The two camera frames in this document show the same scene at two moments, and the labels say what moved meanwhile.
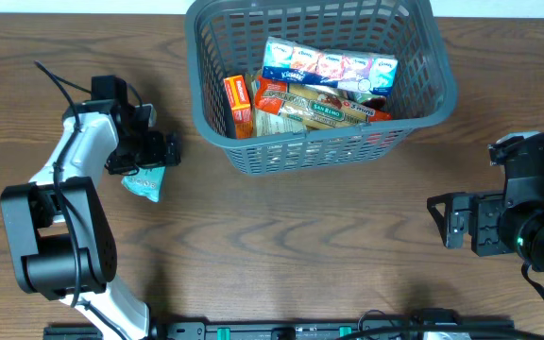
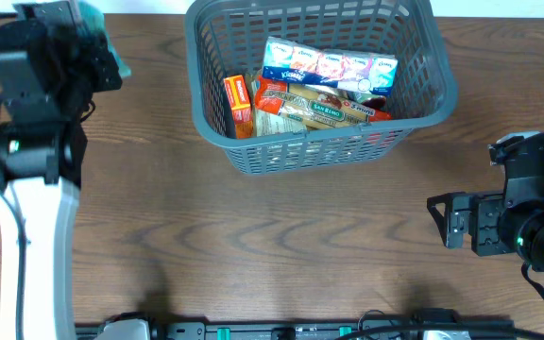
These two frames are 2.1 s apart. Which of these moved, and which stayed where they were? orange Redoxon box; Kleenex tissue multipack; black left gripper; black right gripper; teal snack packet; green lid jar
Moved: black left gripper; teal snack packet
Stayed: Kleenex tissue multipack; green lid jar; black right gripper; orange Redoxon box
